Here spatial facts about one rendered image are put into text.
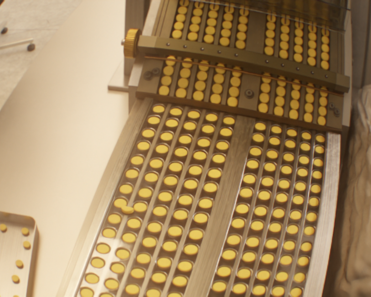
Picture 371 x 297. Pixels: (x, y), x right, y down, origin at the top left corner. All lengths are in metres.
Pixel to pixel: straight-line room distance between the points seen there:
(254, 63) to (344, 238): 0.21
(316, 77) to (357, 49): 0.36
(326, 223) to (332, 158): 0.09
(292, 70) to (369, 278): 0.25
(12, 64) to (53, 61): 1.56
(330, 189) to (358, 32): 0.44
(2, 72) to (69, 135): 1.70
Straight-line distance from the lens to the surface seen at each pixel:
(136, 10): 0.89
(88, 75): 0.98
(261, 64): 0.64
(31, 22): 2.92
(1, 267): 0.71
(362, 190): 0.58
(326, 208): 0.57
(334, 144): 0.64
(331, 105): 0.66
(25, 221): 0.75
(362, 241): 0.53
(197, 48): 0.65
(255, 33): 0.69
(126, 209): 0.55
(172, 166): 0.60
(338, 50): 0.69
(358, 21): 0.96
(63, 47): 1.07
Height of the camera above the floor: 1.35
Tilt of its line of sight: 41 degrees down
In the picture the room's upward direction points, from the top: 1 degrees clockwise
